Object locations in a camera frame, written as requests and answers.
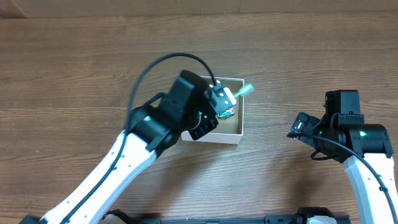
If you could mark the green Dettol soap bar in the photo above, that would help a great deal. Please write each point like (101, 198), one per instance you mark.
(227, 114)

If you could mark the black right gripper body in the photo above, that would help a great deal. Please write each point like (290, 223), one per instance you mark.
(310, 137)

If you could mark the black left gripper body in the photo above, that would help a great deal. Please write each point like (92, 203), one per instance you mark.
(206, 125)

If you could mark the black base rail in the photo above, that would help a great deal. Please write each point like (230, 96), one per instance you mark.
(304, 215)

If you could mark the green toothbrush with cap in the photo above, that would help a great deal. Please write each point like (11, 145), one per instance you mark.
(244, 90)

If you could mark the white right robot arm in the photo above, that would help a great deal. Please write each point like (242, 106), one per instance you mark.
(365, 151)

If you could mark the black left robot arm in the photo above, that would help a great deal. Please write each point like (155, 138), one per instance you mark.
(192, 105)

